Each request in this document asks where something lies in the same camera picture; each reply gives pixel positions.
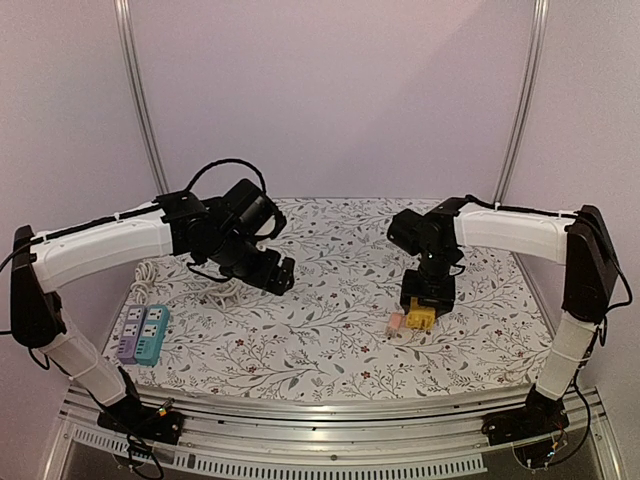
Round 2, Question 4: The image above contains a floral tablecloth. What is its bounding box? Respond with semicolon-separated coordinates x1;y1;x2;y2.
128;199;551;402

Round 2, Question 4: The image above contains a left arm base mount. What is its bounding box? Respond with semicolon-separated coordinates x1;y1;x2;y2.
97;398;185;445

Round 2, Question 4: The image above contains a purple strip white cord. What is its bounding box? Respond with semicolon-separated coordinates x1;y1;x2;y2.
130;258;159;307

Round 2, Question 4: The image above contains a purple power strip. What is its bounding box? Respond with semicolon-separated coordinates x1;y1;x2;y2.
116;305;147;365

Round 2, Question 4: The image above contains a left aluminium post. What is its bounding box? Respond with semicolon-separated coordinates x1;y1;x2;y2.
114;0;170;195

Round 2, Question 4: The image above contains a right aluminium post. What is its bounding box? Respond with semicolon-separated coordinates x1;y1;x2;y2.
493;0;550;204

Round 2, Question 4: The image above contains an aluminium front rail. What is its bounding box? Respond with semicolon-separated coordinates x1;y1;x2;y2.
47;384;626;480

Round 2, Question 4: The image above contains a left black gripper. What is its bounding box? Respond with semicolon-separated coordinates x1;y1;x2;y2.
209;230;296;296

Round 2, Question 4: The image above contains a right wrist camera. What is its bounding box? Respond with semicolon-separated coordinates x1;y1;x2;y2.
387;209;424;256

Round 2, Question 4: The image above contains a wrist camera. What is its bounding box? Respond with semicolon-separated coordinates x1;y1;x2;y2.
387;209;424;256
222;179;287;242

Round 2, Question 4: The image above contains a pink plug adapter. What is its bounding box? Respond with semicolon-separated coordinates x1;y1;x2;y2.
385;312;405;338

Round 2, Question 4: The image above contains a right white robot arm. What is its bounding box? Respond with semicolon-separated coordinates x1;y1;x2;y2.
387;195;626;436

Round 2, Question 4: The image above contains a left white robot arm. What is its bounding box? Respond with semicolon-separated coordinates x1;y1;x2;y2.
1;158;295;434

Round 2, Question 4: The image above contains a teal power strip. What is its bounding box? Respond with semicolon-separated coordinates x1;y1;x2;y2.
134;304;170;367

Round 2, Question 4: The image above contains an aluminium post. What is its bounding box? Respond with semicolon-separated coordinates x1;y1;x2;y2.
114;0;170;195
493;0;550;204

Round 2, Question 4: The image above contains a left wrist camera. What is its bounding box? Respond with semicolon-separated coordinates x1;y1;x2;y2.
222;179;287;242

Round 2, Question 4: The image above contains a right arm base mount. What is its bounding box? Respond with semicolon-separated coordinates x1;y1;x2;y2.
481;400;569;446

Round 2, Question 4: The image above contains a yellow cube socket adapter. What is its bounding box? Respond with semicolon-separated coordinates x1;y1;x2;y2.
405;297;436;332

